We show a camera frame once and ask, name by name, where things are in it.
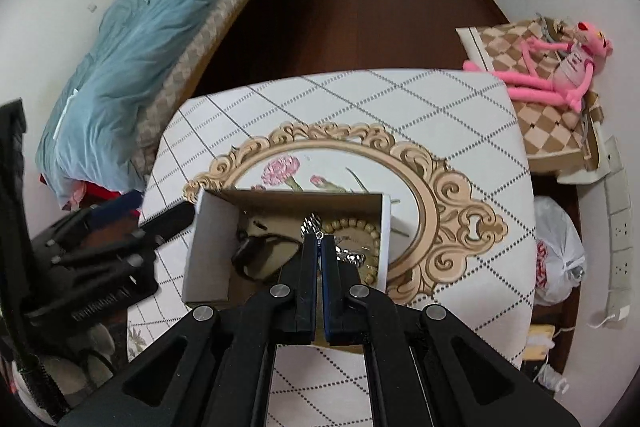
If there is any bed with patterned mattress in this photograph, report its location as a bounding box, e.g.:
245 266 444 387
132 0 250 179

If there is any clear plastic bottle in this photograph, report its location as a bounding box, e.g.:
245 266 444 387
534 364 570 395

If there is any thick silver chain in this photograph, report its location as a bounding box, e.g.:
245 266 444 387
300 211 324 241

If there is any white plastic bag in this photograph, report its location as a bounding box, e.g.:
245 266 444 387
534 196 586 307

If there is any light blue duvet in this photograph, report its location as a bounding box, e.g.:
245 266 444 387
36 0 218 193

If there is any pink panther plush toy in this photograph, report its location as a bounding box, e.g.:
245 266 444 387
457 16 614 113

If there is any yellow tissue box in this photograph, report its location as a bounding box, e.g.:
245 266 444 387
522 324 555 362

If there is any brown checkered cushion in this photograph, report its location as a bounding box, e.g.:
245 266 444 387
457 15 603 176

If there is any wooden bead bracelet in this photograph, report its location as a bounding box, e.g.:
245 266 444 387
322 217 382 287

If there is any white phone charger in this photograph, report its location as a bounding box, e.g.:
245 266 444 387
588 306 630 329

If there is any white diamond pattern tablecloth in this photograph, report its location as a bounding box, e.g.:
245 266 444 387
124 67 537 427

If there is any black smart band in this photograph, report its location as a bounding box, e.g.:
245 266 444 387
231 220 303 282

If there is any open cardboard box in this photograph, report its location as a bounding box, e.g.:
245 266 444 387
182 188 392 307

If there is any red bed sheet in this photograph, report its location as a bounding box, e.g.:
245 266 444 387
39 173 122 210

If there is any white power strip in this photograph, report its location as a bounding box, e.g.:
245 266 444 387
604 136 634 316

